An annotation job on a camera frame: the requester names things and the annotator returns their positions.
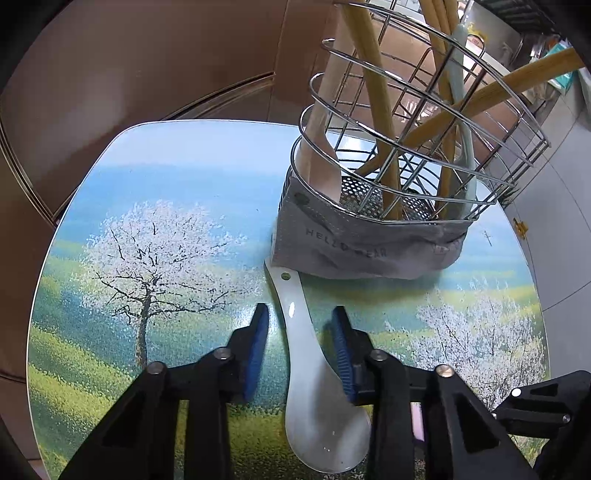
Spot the grey cloth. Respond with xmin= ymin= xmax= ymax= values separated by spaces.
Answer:
xmin=270 ymin=178 xmax=472 ymax=280

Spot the bamboo chopstick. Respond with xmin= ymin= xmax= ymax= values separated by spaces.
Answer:
xmin=418 ymin=0 xmax=455 ymax=217
xmin=436 ymin=0 xmax=462 ymax=93
xmin=342 ymin=0 xmax=404 ymax=220
xmin=353 ymin=46 xmax=585 ymax=178

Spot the white ceramic spoon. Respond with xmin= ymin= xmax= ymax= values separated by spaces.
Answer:
xmin=264 ymin=258 xmax=372 ymax=474

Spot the light blue ceramic spoon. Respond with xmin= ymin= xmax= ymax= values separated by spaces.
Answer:
xmin=443 ymin=23 xmax=478 ymax=217

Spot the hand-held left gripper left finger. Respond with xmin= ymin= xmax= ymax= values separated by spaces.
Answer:
xmin=58 ymin=302 xmax=271 ymax=480

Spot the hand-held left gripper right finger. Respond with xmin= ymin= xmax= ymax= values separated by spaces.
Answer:
xmin=323 ymin=306 xmax=541 ymax=480

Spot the teal tissue pack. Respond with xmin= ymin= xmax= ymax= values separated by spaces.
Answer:
xmin=547 ymin=39 xmax=583 ymax=90

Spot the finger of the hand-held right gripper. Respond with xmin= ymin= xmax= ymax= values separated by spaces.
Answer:
xmin=492 ymin=369 xmax=591 ymax=437
xmin=533 ymin=422 xmax=591 ymax=480

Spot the wire utensil basket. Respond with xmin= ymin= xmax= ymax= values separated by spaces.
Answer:
xmin=291 ymin=0 xmax=552 ymax=222

